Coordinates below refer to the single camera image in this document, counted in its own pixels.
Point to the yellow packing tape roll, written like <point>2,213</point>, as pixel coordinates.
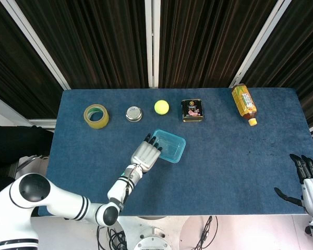
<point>103,122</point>

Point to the metal chair armrest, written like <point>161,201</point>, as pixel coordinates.
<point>31,160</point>

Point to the black luncheon meat can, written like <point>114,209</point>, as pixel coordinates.
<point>193,110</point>

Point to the dark pleated curtain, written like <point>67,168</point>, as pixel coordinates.
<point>94,44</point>
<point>206,44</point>
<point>302,52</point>
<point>13,73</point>

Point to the round silver tin can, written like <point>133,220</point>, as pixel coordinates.
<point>133,113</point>

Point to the blue table mat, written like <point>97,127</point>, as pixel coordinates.
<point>224,169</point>

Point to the yellow-green tennis ball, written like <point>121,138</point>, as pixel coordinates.
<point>161,107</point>

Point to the grey round robot base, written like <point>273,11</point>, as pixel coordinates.
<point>154,240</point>

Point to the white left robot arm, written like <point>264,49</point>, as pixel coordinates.
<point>62,203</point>

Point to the blue container lid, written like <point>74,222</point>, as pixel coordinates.
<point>172,145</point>

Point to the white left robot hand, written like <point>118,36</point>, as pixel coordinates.
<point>144,156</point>

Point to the white frame post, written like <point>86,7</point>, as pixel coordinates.
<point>258,44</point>
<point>39,47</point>
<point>152,41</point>

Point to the tea bottle with yellow cap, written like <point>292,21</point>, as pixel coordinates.
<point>243,102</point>

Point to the person in black clothes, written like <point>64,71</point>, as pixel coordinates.
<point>13,142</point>

